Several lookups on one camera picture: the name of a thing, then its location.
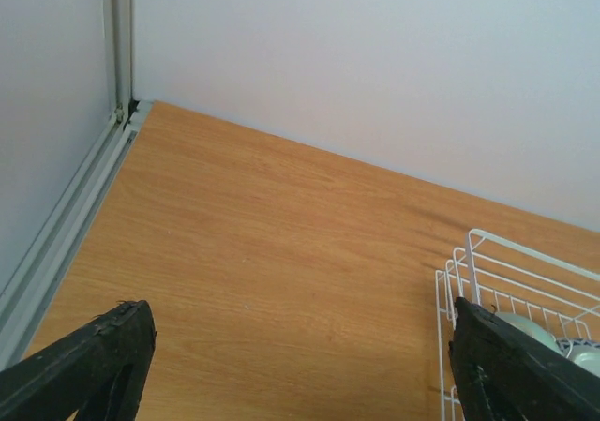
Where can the red patterned bowl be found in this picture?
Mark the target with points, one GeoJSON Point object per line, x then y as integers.
{"type": "Point", "coordinates": [583, 352]}

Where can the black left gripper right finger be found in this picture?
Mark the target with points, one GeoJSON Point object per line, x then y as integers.
{"type": "Point", "coordinates": [502, 373]}

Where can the white wire dish rack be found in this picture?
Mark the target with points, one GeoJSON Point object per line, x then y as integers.
{"type": "Point", "coordinates": [502, 275]}

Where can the aluminium frame post left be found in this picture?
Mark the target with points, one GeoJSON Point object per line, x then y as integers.
{"type": "Point", "coordinates": [68, 119]}

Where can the celadon green ceramic bowl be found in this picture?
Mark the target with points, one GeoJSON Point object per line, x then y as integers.
{"type": "Point", "coordinates": [530, 328]}

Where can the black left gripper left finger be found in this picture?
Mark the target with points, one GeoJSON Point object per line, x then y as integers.
{"type": "Point", "coordinates": [97, 372]}

